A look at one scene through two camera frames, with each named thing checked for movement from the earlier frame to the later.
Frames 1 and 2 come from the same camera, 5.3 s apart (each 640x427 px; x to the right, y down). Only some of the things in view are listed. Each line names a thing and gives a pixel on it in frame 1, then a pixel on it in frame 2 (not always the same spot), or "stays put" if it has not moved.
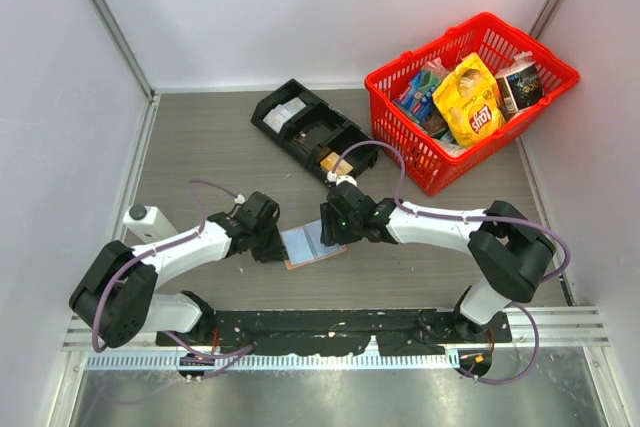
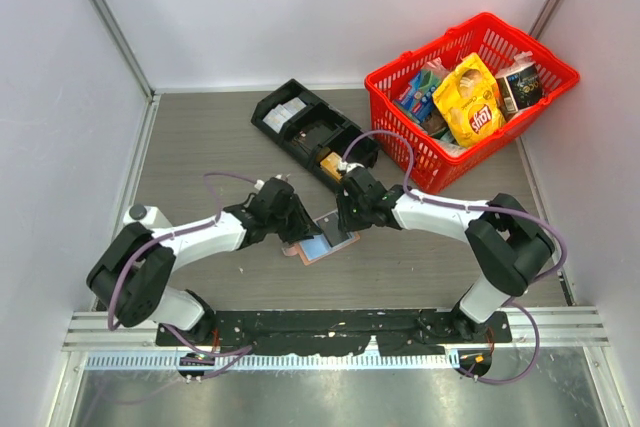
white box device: (148, 222) stays put
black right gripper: (330, 233) -> (342, 200)
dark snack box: (519, 89) stays put
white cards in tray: (277, 116) stays put
